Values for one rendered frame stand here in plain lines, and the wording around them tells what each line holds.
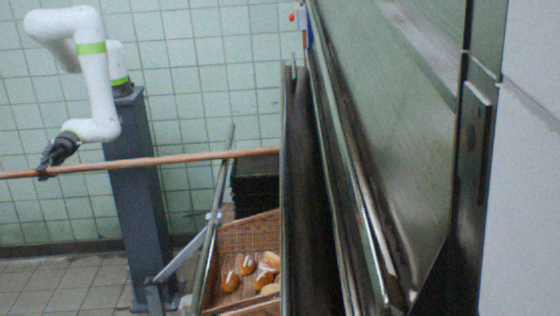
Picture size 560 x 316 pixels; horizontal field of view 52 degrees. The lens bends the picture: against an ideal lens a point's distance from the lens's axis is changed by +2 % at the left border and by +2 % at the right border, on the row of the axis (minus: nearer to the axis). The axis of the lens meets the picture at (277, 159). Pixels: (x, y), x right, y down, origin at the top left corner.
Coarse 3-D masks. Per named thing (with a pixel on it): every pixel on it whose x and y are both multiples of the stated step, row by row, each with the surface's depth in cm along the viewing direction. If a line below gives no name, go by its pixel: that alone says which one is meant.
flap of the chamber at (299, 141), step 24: (288, 72) 212; (288, 96) 188; (288, 120) 169; (312, 120) 170; (312, 144) 154; (312, 168) 141; (312, 192) 130; (312, 216) 120; (312, 240) 112; (312, 264) 105; (336, 264) 106; (312, 288) 99; (336, 288) 99; (312, 312) 93; (336, 312) 94
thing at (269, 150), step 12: (168, 156) 202; (180, 156) 202; (192, 156) 201; (204, 156) 201; (216, 156) 201; (228, 156) 201; (240, 156) 201; (252, 156) 202; (48, 168) 203; (60, 168) 203; (72, 168) 202; (84, 168) 202; (96, 168) 202; (108, 168) 203; (120, 168) 203
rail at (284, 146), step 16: (288, 144) 149; (288, 160) 139; (288, 176) 132; (288, 192) 125; (288, 208) 118; (288, 224) 113; (288, 240) 108; (288, 256) 103; (288, 272) 99; (288, 288) 95; (288, 304) 91
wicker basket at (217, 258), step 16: (224, 224) 245; (240, 224) 245; (256, 224) 245; (272, 224) 245; (224, 240) 248; (240, 240) 248; (256, 240) 248; (224, 256) 251; (240, 256) 250; (256, 256) 249; (224, 272) 240; (256, 272) 238; (208, 288) 218; (240, 288) 230; (208, 304) 216; (224, 304) 222; (240, 304) 195
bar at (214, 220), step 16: (224, 160) 202; (224, 176) 191; (208, 224) 165; (192, 240) 173; (208, 240) 156; (176, 256) 176; (208, 256) 150; (160, 272) 178; (208, 272) 145; (160, 288) 180; (160, 304) 181; (192, 304) 133
